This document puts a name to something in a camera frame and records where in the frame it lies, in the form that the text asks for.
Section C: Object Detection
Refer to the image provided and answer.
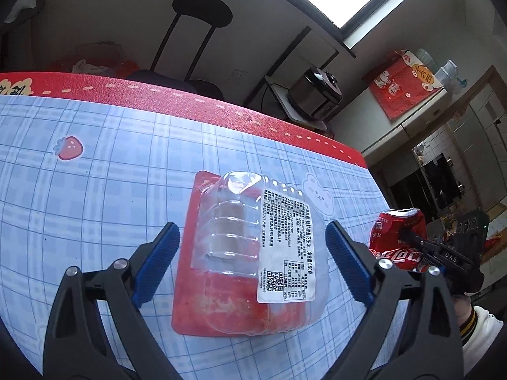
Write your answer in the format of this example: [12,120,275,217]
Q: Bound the crushed red cola can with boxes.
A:
[369,208,427,271]

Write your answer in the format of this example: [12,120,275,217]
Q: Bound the red clear plastic food tray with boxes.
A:
[172,171,333,337]

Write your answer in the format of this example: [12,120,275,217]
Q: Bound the person right hand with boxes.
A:
[452,295,473,326]

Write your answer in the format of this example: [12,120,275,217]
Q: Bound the black stove oven unit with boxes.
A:
[416,154,463,223]

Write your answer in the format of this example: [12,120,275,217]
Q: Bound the blue plaid tablecloth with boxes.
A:
[1,97,388,371]

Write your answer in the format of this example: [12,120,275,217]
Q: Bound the white refrigerator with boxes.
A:
[331,87,451,165]

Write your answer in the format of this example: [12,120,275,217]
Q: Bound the plastic containers on fridge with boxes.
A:
[416,49,467,94]

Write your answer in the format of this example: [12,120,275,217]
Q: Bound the red cloth on refrigerator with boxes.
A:
[362,50,443,120]

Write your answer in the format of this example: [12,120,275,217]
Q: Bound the electric pressure cooker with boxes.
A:
[288,67,343,121]

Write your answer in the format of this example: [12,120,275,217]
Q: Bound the black round stool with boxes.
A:
[150,0,234,82]

